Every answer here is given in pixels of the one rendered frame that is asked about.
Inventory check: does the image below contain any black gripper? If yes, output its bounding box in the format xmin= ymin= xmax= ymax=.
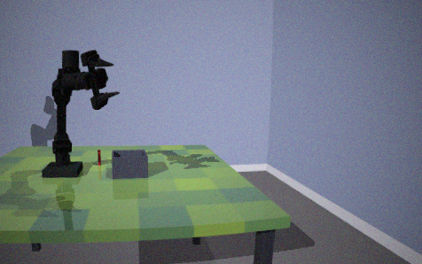
xmin=72 ymin=50 xmax=120 ymax=110

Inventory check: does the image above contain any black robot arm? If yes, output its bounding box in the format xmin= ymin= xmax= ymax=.
xmin=51 ymin=50 xmax=109 ymax=167

